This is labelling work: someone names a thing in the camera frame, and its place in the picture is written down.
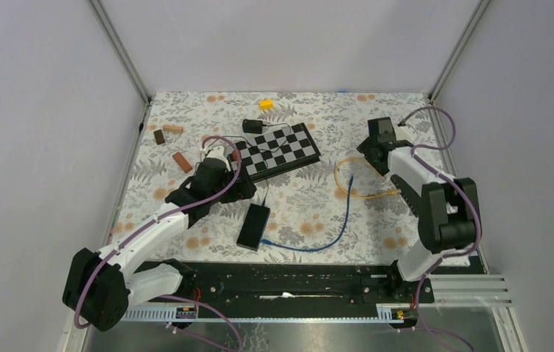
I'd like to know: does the small black network switch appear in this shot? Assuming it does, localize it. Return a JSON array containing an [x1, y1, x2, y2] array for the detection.
[[236, 204, 270, 252]]

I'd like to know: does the orange yellow cable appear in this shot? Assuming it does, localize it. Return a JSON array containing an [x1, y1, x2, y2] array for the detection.
[[333, 156, 401, 200]]

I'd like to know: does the blue ethernet cable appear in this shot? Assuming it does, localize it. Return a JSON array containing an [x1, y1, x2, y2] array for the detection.
[[259, 175, 355, 254]]

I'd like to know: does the black power adapter with cable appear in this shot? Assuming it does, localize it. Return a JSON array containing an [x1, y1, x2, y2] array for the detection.
[[223, 120, 297, 181]]

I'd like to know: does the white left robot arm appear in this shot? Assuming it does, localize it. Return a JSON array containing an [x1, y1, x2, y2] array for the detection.
[[62, 147, 256, 331]]

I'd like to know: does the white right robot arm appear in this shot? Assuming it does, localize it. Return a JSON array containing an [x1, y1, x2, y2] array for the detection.
[[357, 117, 481, 302]]

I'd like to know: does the black white checkerboard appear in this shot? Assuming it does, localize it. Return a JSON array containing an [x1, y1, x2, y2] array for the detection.
[[234, 123, 321, 183]]

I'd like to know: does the reddish brown wooden block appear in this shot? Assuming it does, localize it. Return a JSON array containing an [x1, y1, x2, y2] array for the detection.
[[172, 152, 193, 174]]

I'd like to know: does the floral patterned table mat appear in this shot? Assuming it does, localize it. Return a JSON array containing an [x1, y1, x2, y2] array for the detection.
[[111, 92, 442, 265]]

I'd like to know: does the light tan wooden block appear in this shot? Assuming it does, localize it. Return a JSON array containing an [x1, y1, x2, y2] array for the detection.
[[162, 125, 184, 134]]

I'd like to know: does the dark brown wooden block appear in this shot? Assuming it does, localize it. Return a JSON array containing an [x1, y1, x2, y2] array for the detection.
[[153, 130, 166, 145]]

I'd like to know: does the large black network switch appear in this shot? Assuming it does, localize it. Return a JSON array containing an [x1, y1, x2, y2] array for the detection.
[[390, 175, 421, 218]]

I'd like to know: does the yellow block near wall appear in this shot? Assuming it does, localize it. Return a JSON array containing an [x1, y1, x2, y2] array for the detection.
[[259, 100, 274, 110]]

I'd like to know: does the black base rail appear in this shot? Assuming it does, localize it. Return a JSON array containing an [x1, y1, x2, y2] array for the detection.
[[167, 260, 435, 317]]

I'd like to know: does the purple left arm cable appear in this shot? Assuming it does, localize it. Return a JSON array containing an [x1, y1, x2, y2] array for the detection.
[[73, 136, 243, 330]]

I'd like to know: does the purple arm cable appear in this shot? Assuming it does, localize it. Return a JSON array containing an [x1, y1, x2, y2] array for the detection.
[[73, 136, 243, 330], [398, 106, 483, 351]]

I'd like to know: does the slotted cable duct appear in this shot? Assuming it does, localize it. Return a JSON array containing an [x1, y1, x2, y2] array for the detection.
[[121, 303, 404, 324]]

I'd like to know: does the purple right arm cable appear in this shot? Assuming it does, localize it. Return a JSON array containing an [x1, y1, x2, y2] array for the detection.
[[398, 106, 483, 351]]

